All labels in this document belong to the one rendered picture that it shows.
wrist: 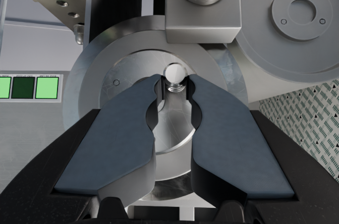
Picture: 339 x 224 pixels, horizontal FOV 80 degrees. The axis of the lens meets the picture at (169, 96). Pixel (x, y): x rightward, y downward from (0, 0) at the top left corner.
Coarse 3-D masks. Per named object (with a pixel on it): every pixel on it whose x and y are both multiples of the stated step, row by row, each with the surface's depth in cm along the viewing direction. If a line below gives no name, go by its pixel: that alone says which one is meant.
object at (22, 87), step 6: (18, 78) 50; (24, 78) 50; (30, 78) 50; (18, 84) 50; (24, 84) 50; (30, 84) 50; (18, 90) 50; (24, 90) 50; (30, 90) 50; (12, 96) 50; (18, 96) 50; (24, 96) 50; (30, 96) 50
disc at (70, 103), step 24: (120, 24) 17; (144, 24) 17; (96, 48) 17; (216, 48) 16; (72, 72) 17; (240, 72) 16; (72, 96) 16; (240, 96) 16; (72, 120) 16; (168, 192) 15; (192, 192) 15
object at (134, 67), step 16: (128, 64) 14; (144, 64) 14; (160, 64) 14; (112, 80) 14; (128, 80) 14; (112, 96) 14; (176, 96) 14; (160, 112) 14; (176, 112) 14; (160, 128) 14; (176, 128) 14; (192, 128) 14; (160, 144) 14; (176, 144) 14
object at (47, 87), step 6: (42, 78) 50; (48, 78) 50; (54, 78) 50; (42, 84) 50; (48, 84) 50; (54, 84) 50; (42, 90) 50; (48, 90) 50; (54, 90) 50; (36, 96) 50; (42, 96) 50; (48, 96) 50; (54, 96) 49
